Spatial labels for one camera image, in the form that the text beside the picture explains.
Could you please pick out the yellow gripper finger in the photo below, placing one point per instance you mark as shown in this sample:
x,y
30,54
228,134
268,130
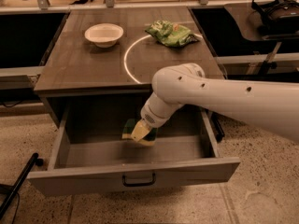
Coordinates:
x,y
141,130

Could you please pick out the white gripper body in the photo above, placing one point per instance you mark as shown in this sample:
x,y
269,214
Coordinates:
x,y
151,116

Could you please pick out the green and yellow sponge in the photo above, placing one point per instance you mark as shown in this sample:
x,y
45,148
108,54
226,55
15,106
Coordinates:
x,y
147,141

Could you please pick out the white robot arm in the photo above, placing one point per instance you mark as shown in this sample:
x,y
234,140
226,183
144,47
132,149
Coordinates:
x,y
272,106

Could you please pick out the open grey top drawer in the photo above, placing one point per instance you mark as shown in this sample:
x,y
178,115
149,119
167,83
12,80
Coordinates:
x,y
89,155

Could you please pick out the black table leg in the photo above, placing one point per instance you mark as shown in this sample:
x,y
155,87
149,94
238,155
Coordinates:
x,y
219,130

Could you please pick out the grey wooden cabinet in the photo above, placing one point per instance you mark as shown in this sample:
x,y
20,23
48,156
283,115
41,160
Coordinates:
x,y
77,67

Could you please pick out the white bowl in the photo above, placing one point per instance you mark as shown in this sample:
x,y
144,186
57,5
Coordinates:
x,y
104,35

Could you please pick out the black pole on floor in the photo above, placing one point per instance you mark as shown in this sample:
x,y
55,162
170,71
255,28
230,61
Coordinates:
x,y
11,191

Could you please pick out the black headset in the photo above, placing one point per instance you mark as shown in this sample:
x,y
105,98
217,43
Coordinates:
x,y
279,16

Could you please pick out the black drawer handle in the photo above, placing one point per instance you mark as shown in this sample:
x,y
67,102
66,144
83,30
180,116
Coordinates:
x,y
138,181

